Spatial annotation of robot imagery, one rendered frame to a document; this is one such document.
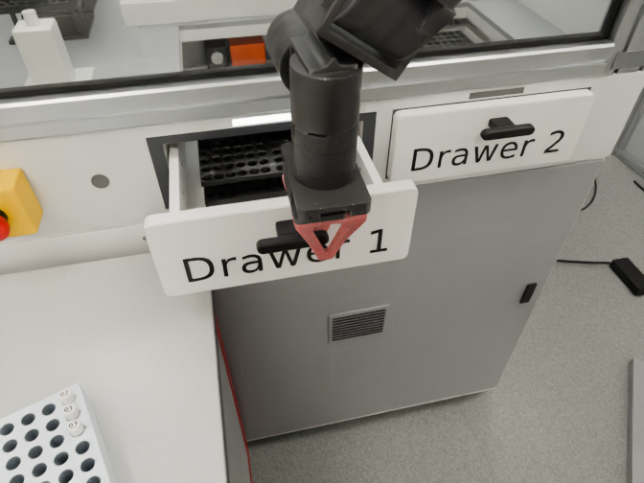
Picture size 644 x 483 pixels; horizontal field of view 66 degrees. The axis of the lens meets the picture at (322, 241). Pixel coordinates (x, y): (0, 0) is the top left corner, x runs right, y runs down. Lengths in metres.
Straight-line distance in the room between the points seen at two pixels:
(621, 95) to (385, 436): 0.95
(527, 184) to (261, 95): 0.46
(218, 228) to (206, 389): 0.18
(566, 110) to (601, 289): 1.17
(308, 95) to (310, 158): 0.06
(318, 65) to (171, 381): 0.38
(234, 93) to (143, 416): 0.37
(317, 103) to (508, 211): 0.57
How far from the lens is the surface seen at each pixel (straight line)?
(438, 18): 0.39
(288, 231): 0.51
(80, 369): 0.65
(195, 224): 0.52
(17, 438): 0.58
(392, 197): 0.54
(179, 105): 0.63
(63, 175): 0.70
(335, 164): 0.42
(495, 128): 0.70
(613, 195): 2.33
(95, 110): 0.64
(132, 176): 0.68
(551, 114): 0.78
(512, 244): 0.97
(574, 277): 1.89
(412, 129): 0.69
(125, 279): 0.72
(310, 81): 0.38
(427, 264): 0.91
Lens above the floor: 1.26
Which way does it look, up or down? 44 degrees down
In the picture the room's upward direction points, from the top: straight up
